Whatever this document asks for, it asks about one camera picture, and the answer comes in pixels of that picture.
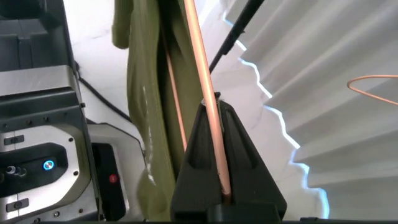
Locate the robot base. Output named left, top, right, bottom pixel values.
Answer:
left=0, top=0, right=147, bottom=224

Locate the pink clothes hanger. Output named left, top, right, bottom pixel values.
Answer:
left=163, top=0, right=233, bottom=200
left=346, top=74, right=398, bottom=107

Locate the white curtain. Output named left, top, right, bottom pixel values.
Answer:
left=222, top=0, right=398, bottom=220

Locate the green shirt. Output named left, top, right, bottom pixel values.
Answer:
left=111, top=0, right=206, bottom=222

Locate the black clothes rack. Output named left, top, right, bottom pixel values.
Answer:
left=208, top=0, right=266, bottom=74

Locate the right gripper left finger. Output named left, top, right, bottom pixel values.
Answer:
left=170, top=103, right=224, bottom=222

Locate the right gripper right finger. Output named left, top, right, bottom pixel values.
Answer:
left=213, top=91, right=288, bottom=222

